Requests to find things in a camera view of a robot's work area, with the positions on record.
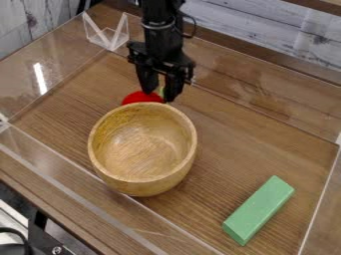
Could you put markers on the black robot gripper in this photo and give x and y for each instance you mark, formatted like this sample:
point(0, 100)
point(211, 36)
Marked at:
point(158, 56)

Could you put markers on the red plush fruit green leaf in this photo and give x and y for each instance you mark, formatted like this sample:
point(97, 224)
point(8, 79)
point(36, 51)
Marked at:
point(142, 97)

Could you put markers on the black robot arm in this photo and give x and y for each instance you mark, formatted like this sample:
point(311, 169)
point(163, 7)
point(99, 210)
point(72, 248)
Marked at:
point(159, 11)

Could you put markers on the wooden bowl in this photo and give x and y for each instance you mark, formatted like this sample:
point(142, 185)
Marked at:
point(142, 147)

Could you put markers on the clear acrylic tray barrier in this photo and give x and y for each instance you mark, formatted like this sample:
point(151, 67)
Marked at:
point(267, 118)

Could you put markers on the green rectangular block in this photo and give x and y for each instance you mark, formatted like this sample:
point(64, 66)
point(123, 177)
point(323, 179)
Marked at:
point(254, 212)

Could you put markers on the black equipment at table corner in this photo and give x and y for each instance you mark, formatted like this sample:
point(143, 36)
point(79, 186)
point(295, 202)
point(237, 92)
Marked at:
point(25, 238)

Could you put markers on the clear acrylic corner bracket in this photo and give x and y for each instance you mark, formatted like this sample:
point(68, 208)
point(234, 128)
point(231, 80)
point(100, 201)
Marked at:
point(108, 38)

